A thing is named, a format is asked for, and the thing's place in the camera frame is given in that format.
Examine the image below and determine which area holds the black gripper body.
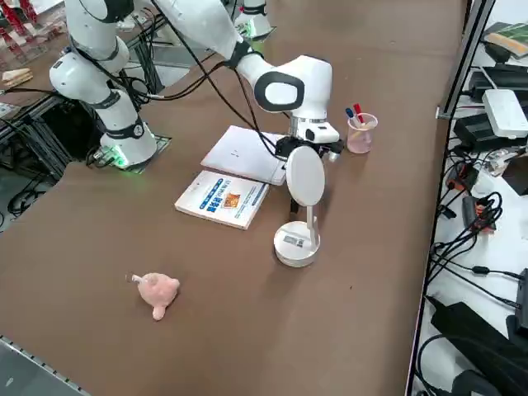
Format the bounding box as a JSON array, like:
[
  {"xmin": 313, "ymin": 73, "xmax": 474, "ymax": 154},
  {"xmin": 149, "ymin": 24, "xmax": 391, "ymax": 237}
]
[{"xmin": 275, "ymin": 137, "xmax": 346, "ymax": 163}]

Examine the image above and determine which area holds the white foldable desk lamp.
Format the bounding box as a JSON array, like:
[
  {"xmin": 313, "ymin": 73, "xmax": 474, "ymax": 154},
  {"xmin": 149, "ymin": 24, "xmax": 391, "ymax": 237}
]
[{"xmin": 273, "ymin": 145, "xmax": 327, "ymax": 268}]

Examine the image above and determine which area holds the clipboard with white paper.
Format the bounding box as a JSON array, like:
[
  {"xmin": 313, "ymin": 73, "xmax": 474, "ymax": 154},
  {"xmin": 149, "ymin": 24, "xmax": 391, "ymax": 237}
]
[{"xmin": 200, "ymin": 125, "xmax": 291, "ymax": 186}]

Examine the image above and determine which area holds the white book with blue print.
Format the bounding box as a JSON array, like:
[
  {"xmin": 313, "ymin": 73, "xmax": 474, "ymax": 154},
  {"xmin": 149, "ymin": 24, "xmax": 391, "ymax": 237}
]
[{"xmin": 174, "ymin": 169, "xmax": 270, "ymax": 231}]

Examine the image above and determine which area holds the clear plastic cup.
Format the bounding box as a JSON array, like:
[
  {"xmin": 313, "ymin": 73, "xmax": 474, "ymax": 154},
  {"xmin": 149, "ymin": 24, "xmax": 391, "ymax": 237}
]
[{"xmin": 346, "ymin": 111, "xmax": 379, "ymax": 155}]

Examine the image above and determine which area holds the pink plush pig toy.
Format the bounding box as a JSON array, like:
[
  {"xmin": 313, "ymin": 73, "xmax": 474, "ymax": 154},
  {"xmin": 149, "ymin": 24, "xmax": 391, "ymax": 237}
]
[{"xmin": 130, "ymin": 271, "xmax": 182, "ymax": 322}]

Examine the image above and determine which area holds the orange black plug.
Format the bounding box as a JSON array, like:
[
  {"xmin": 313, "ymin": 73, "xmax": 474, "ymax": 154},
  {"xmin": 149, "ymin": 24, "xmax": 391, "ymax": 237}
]
[{"xmin": 447, "ymin": 164, "xmax": 479, "ymax": 191}]

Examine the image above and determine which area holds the small black adapter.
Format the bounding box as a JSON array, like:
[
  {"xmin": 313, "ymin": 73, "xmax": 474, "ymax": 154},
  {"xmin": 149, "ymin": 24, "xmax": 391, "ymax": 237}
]
[{"xmin": 461, "ymin": 196, "xmax": 479, "ymax": 230}]

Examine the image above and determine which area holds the flat black power adapter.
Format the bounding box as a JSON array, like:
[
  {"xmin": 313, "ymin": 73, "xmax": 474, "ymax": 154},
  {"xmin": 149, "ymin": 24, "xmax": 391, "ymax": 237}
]
[{"xmin": 453, "ymin": 113, "xmax": 528, "ymax": 152}]

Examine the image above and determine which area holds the black device box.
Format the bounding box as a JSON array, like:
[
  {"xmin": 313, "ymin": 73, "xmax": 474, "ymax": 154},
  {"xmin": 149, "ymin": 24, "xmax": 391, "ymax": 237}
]
[{"xmin": 469, "ymin": 65, "xmax": 528, "ymax": 102}]

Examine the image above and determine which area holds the wooden block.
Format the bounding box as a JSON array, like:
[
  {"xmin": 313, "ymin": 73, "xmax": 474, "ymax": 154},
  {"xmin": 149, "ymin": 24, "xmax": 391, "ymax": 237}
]
[{"xmin": 2, "ymin": 68, "xmax": 34, "ymax": 87}]

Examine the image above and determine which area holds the red rack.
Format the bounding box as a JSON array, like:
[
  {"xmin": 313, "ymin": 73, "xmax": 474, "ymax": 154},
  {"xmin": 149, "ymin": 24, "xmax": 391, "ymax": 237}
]
[{"xmin": 0, "ymin": 0, "xmax": 46, "ymax": 63}]

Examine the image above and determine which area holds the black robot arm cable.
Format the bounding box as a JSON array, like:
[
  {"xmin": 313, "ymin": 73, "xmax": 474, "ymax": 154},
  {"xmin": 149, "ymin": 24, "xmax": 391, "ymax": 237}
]
[{"xmin": 69, "ymin": 0, "xmax": 290, "ymax": 166}]

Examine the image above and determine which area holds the black cable with inline box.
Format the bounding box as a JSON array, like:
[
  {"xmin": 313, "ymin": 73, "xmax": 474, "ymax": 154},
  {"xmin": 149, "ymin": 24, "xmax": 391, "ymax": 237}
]
[{"xmin": 428, "ymin": 247, "xmax": 528, "ymax": 309}]

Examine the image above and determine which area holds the aluminium frame post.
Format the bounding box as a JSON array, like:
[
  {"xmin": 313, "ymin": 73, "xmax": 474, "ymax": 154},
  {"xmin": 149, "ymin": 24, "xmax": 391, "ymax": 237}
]
[{"xmin": 436, "ymin": 0, "xmax": 496, "ymax": 120}]

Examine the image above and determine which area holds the grey metal rail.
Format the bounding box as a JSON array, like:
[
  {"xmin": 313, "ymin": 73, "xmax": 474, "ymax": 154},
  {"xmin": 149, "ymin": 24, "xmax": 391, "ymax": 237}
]
[{"xmin": 0, "ymin": 336, "xmax": 90, "ymax": 396}]

